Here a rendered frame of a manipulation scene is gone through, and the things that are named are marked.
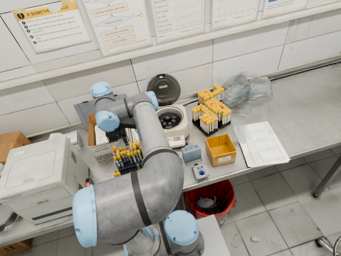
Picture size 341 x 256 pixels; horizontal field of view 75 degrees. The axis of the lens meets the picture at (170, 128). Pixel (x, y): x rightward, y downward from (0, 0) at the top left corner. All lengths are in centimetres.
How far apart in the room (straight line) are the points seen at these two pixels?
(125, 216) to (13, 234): 105
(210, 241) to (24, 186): 81
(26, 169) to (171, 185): 84
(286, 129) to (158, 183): 117
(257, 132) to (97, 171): 98
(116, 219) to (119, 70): 109
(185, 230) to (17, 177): 76
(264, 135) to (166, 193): 105
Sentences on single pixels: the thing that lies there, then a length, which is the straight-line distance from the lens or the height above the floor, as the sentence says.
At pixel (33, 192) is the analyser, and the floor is 114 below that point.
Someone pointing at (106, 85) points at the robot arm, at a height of 149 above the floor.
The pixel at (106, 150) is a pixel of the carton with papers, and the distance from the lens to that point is 136.
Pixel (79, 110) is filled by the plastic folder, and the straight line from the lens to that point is 158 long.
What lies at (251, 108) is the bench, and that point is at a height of 87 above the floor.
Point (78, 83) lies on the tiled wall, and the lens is 147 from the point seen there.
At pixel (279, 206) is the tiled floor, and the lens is 221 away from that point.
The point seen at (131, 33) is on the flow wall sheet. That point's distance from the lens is 132.
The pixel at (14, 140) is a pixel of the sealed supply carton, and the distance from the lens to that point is 160.
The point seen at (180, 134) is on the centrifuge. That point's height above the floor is 94.
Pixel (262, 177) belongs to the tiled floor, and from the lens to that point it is 231.
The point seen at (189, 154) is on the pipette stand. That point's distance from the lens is 122.
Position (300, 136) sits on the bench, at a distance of 150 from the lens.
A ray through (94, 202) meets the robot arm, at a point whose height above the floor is 156.
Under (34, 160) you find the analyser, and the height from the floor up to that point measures 118.
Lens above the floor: 193
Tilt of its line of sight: 46 degrees down
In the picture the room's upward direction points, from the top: 10 degrees counter-clockwise
